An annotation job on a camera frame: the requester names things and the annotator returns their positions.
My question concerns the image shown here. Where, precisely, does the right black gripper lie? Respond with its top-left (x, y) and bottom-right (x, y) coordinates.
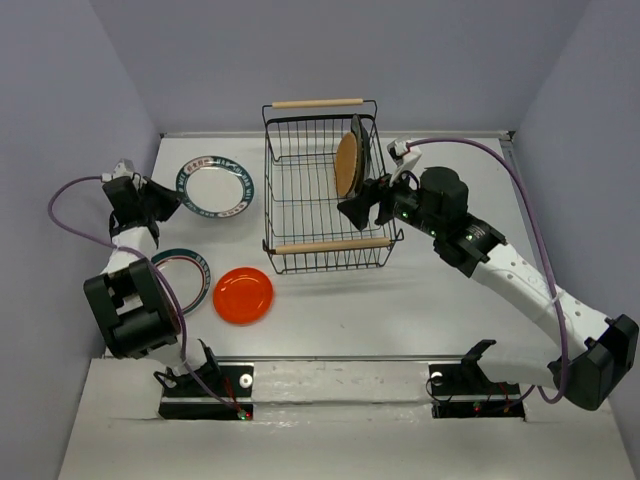
top-left (336, 162), bottom-right (443, 238)

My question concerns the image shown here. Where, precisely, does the woven bamboo plate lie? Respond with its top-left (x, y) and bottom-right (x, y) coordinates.
top-left (334, 132), bottom-right (358, 197)

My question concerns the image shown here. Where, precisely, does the white plate green lettered rim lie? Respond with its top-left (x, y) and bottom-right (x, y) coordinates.
top-left (175, 156), bottom-right (255, 219)

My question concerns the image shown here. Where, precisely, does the black rimmed cream plate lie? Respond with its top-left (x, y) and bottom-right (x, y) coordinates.
top-left (351, 114), bottom-right (371, 193)

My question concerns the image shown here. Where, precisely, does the white plate red green rim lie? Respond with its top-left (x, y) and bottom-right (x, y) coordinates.
top-left (151, 248), bottom-right (211, 315)

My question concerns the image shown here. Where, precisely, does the orange translucent plate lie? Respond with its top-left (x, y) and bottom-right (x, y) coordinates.
top-left (212, 267), bottom-right (274, 326)

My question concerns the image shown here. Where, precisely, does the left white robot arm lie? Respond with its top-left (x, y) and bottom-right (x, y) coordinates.
top-left (83, 173), bottom-right (223, 395)

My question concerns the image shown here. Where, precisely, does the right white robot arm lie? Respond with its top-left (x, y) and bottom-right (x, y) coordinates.
top-left (337, 167), bottom-right (639, 411)

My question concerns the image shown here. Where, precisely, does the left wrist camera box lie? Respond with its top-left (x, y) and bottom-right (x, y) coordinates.
top-left (101, 159), bottom-right (136, 183)

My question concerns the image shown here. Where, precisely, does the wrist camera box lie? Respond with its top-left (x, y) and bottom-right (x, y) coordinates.
top-left (387, 138), bottom-right (422, 185)
top-left (101, 159), bottom-right (136, 183)

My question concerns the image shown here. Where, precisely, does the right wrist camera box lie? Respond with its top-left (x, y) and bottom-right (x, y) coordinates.
top-left (387, 138), bottom-right (422, 185)

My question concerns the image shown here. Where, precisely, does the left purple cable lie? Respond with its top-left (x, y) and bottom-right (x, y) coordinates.
top-left (48, 174), bottom-right (241, 416)

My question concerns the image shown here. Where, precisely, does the black wire dish rack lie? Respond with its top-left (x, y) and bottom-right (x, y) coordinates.
top-left (262, 99), bottom-right (404, 274)

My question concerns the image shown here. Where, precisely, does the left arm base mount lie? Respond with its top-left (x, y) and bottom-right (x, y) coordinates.
top-left (153, 362), bottom-right (255, 421)

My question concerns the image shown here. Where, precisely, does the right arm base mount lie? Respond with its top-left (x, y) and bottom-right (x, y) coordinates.
top-left (425, 363), bottom-right (525, 419)

